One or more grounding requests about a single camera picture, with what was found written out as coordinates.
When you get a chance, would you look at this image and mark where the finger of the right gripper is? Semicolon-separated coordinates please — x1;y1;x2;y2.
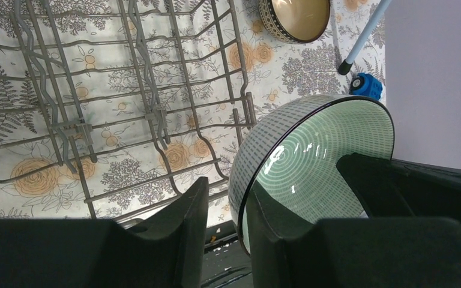
336;153;461;223

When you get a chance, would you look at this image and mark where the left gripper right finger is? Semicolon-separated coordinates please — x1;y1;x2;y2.
247;183;461;287

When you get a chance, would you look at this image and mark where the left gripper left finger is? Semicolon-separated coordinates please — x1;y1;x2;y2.
0;177;209;287

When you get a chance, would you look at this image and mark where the green dotted white bowl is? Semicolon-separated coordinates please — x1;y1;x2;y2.
228;94;395;254

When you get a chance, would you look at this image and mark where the grey wire dish rack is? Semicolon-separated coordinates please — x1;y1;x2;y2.
0;1;255;226

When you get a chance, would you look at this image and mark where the black patterned bowl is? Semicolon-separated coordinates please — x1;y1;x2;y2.
258;0;331;44

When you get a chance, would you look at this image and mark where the blue toy block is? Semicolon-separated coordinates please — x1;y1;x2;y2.
349;73;383;100

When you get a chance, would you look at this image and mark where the blue music stand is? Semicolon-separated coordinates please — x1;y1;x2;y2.
337;0;392;76

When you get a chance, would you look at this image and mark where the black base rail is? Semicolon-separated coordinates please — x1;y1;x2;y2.
200;221;253;288

